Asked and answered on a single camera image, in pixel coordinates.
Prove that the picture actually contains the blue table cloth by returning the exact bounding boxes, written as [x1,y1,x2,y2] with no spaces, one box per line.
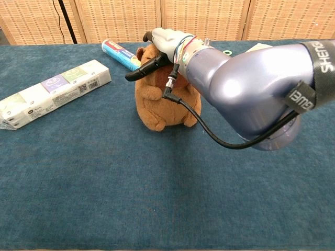
[0,39,335,251]

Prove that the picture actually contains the white tissue packet bundle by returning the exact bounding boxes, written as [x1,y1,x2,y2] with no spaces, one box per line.
[0,59,112,131]

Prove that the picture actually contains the black tripod stand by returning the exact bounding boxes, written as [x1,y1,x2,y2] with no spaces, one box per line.
[58,0,79,44]

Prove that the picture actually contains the black printed strap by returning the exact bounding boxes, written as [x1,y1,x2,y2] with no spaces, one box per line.
[285,39,335,115]

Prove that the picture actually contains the bamboo folding screen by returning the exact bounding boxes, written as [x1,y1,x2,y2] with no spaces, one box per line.
[0,0,335,45]

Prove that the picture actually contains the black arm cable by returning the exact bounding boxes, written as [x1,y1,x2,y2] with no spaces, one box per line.
[162,62,300,150]

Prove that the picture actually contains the beige lidded lunch box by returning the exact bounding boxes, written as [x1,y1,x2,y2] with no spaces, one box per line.
[245,42,274,54]

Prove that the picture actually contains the brown capybara plush toy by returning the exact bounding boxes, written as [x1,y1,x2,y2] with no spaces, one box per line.
[135,43,202,132]

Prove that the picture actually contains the blue candy tube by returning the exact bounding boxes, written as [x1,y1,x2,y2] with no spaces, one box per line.
[101,39,142,72]

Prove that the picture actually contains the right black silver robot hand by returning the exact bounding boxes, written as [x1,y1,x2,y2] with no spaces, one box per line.
[125,27,197,82]

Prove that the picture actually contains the thin black hanging cable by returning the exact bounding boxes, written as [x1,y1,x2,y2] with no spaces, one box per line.
[51,0,65,44]

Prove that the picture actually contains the coloured wrist wires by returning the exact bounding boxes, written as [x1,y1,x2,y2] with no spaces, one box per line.
[171,35,197,65]

